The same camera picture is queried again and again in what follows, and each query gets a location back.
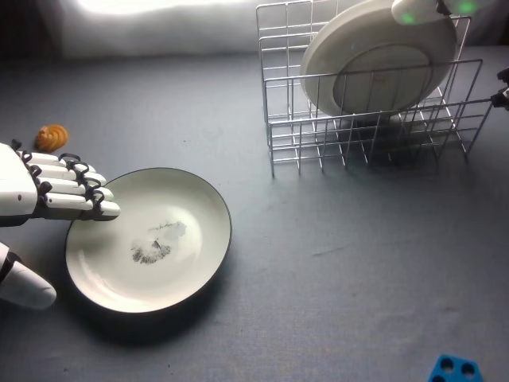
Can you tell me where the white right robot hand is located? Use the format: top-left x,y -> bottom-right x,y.
391,0 -> 478,25

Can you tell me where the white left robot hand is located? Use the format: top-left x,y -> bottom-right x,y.
0,138 -> 122,310

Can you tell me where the white plate with dark rim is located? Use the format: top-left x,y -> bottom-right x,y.
64,166 -> 234,314
300,0 -> 459,116

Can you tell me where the orange swirl cookie toy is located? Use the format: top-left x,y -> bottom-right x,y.
34,123 -> 69,152

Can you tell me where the grey table cloth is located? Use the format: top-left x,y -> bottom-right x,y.
0,43 -> 509,382

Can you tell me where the blue pentagon block with holes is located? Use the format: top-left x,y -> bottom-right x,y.
428,353 -> 484,382

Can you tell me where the silver wire dish rack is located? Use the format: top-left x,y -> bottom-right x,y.
255,0 -> 494,178

